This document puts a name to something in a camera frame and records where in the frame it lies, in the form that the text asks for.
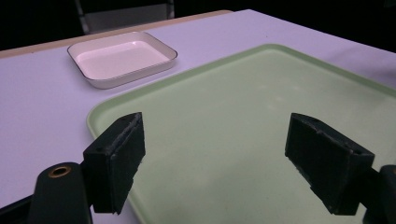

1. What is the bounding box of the light green plastic tray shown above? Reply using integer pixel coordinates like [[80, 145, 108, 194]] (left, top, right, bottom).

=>
[[86, 43, 396, 224]]

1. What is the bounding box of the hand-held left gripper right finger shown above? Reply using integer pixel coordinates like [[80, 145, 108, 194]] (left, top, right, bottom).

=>
[[284, 112, 375, 217]]

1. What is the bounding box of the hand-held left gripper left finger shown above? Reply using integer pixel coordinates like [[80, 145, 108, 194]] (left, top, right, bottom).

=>
[[82, 111, 147, 216]]

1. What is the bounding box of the grey metal chair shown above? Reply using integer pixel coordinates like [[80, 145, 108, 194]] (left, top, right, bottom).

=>
[[74, 0, 176, 35]]

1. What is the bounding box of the small white rectangular dish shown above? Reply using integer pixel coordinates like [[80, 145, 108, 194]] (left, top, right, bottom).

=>
[[66, 31, 178, 91]]

